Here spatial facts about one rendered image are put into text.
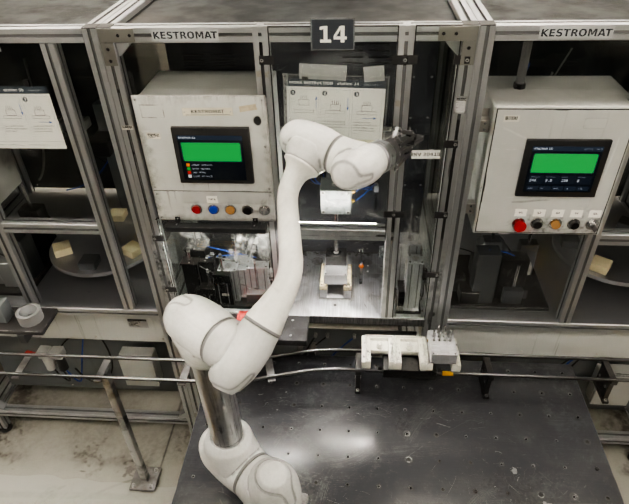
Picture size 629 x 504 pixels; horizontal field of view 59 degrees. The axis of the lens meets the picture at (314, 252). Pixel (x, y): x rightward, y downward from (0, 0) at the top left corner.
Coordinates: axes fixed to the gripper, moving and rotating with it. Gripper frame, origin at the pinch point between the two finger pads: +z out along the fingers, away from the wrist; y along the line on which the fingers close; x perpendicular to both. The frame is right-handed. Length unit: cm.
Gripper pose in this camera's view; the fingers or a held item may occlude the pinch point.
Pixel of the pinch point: (414, 139)
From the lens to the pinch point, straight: 170.3
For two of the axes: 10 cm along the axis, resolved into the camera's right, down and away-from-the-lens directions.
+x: -8.3, -2.9, 4.8
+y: 0.5, -8.9, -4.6
